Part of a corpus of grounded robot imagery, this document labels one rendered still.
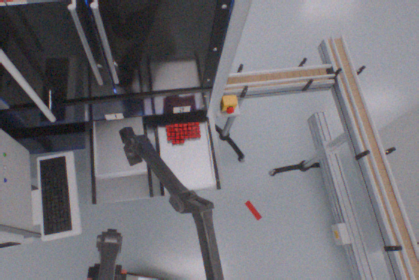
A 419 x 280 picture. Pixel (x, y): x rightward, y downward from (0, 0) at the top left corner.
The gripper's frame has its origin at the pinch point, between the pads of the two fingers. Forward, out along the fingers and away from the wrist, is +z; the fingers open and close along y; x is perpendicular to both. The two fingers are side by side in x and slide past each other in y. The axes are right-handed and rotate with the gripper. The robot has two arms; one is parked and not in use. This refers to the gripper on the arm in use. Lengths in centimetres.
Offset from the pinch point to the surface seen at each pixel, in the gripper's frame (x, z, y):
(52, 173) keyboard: 42.7, 10.6, 12.8
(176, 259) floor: -2, 92, -54
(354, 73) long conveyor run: -129, -3, -2
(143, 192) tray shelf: 2.2, 4.1, -16.8
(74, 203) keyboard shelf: 37.1, 11.7, -6.5
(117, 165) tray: 9.6, 4.1, 1.5
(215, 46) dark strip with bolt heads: -42, -59, 10
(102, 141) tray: 12.1, 4.3, 16.9
